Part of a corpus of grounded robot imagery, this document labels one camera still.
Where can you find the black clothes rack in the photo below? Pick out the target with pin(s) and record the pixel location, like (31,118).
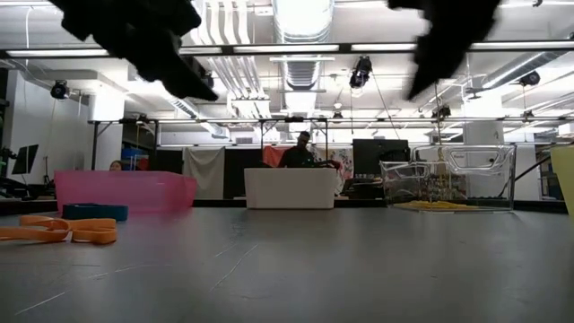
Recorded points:
(95,143)

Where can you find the black ceiling spotlight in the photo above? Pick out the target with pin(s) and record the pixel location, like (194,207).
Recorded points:
(59,89)
(361,74)
(210,81)
(530,78)

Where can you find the orange hanging cloth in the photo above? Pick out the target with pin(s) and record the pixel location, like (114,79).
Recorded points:
(271,154)

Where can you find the thin blue rubber band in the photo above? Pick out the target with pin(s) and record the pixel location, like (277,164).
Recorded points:
(94,212)

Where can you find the pink plastic basket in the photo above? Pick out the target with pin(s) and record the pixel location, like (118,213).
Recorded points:
(125,188)

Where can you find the black overhead crossbar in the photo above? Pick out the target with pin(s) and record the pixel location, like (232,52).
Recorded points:
(345,46)

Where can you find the clear plastic basket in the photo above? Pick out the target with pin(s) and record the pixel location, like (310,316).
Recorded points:
(507,179)

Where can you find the blue storage bin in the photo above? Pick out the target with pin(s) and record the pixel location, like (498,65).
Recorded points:
(132,157)

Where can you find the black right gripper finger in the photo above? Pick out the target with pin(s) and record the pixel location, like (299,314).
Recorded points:
(435,65)

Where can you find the black table mat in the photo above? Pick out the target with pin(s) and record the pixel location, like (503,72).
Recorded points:
(359,287)

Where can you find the white plastic basket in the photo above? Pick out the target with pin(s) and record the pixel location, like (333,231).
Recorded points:
(289,188)

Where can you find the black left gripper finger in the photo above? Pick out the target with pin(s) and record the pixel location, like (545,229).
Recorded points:
(170,67)

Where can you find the black computer monitor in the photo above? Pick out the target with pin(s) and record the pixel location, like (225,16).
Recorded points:
(24,159)
(372,157)

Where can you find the silver ribbed duct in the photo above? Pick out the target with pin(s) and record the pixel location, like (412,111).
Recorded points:
(301,74)
(515,72)

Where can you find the white hanging cloth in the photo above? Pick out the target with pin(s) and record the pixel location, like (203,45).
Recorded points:
(204,172)

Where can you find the floral hanging cloth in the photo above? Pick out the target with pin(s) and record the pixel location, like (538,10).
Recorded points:
(343,161)

